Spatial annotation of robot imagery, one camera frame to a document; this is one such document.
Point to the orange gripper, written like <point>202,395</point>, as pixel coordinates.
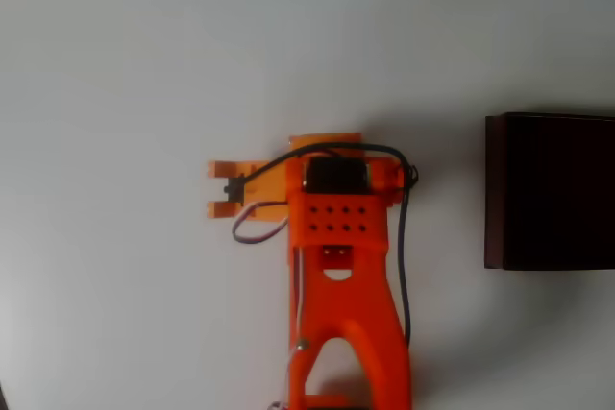
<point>325,139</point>

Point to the orange camera mount bracket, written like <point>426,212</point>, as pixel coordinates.
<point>266,189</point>

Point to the dark red box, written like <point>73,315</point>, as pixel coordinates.
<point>557,194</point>

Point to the small black camera module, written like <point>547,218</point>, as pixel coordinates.
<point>235,188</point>

